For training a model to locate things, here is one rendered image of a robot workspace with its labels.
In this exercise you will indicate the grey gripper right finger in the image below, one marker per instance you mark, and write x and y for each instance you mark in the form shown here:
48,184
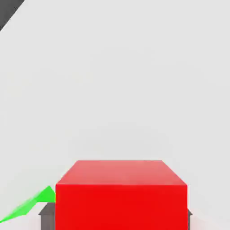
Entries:
189,220

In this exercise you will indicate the small green cube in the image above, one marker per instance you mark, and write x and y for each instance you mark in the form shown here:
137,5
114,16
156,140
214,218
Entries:
43,195

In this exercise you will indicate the small red cube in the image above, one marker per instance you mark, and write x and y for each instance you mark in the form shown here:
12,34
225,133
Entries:
121,204

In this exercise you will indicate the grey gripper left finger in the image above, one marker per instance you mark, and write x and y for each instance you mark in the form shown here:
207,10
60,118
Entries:
48,216

